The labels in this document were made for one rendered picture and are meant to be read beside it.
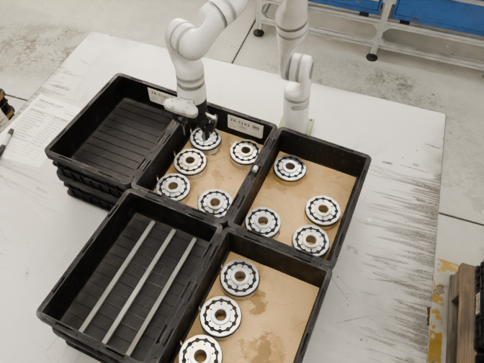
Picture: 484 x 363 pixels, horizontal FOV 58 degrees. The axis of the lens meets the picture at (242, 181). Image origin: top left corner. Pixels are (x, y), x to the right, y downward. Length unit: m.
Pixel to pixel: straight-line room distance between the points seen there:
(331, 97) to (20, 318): 1.35
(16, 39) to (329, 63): 2.21
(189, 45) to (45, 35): 2.64
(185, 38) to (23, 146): 0.95
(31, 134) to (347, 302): 1.27
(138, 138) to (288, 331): 0.79
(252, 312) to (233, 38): 2.45
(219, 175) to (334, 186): 0.36
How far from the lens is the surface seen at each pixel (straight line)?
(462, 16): 3.11
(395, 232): 1.50
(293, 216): 1.30
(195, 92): 1.10
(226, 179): 1.36
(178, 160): 1.38
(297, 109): 1.54
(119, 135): 1.53
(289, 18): 1.23
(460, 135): 2.95
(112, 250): 1.28
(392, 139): 1.75
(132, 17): 3.59
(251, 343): 1.14
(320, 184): 1.38
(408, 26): 3.12
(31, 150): 1.76
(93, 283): 1.24
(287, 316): 1.16
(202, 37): 1.01
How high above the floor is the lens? 1.92
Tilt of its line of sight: 54 degrees down
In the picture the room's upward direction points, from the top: 2 degrees clockwise
